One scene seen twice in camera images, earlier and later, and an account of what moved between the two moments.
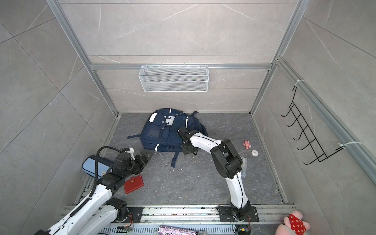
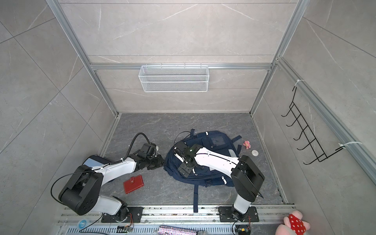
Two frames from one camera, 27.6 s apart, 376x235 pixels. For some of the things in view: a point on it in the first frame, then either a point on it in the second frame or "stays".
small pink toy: [247, 144] stays
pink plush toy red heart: [293, 224] stays
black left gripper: [142, 163] → [161, 162]
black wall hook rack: [307, 134] stays
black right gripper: [186, 152] → [182, 168]
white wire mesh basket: [174, 79] stays
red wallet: [133, 183] stays
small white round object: [254, 152] stays
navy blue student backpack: [159, 131] → [199, 175]
